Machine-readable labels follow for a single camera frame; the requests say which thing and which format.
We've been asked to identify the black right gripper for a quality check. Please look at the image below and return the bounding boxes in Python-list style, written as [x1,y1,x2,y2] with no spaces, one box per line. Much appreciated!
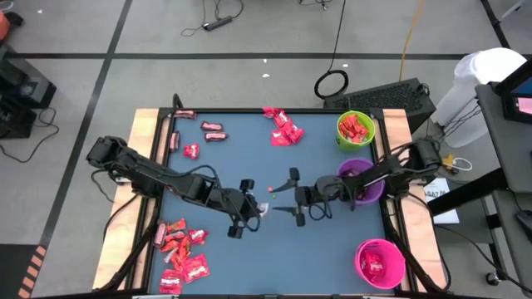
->
[269,167,320,228]

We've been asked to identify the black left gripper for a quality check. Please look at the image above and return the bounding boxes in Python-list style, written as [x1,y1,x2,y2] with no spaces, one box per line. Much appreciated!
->
[224,179,266,240]

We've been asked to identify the purple plastic basket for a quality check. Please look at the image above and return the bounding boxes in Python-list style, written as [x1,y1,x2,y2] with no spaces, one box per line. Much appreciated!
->
[336,157,387,208]

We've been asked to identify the green plastic basket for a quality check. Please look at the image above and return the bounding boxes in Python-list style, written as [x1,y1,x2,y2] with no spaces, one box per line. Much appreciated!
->
[335,110,377,152]

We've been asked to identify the pink plastic basket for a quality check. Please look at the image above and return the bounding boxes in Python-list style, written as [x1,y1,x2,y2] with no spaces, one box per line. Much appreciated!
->
[354,238,406,290]

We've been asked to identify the wooden table board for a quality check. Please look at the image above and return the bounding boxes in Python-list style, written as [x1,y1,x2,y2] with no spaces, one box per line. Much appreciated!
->
[91,108,161,291]
[382,108,448,292]

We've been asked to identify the black mesh computer tower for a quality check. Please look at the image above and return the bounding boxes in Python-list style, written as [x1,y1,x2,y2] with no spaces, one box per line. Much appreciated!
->
[323,77,437,134]

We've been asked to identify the white paper sheet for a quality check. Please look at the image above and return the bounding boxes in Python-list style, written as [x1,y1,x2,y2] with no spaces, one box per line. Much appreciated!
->
[422,177,461,225]

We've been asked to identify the grey desk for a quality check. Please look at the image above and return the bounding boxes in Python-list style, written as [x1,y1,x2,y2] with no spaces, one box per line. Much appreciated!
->
[484,189,532,292]
[475,82,532,194]

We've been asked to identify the black monitor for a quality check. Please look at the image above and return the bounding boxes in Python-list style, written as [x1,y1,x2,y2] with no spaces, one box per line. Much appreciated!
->
[492,57,532,125]

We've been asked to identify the black mat orange stripes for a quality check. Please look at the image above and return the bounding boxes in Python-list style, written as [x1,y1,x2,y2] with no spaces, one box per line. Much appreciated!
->
[0,243,47,299]

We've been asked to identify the black equipment cart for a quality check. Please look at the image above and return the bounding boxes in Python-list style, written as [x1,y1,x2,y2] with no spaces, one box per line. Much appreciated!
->
[0,43,58,140]

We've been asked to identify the orange object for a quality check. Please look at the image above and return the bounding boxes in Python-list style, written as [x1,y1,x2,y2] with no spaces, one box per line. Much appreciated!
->
[0,11,12,41]

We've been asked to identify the black coiled cable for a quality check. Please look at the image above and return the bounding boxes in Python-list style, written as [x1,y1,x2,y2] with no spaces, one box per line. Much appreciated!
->
[313,0,350,100]

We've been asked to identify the black power strip with cord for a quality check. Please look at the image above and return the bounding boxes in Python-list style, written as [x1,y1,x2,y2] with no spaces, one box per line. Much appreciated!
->
[180,0,245,37]

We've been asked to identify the white cable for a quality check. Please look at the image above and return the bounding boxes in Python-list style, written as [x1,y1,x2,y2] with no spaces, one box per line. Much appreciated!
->
[440,156,474,172]

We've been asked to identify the orange extension cable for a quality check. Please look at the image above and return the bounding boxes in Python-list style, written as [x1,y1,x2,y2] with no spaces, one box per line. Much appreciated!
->
[398,0,426,82]

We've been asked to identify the thin black floor cable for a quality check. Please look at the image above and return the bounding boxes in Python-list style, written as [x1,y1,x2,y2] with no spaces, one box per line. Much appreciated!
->
[0,106,61,164]

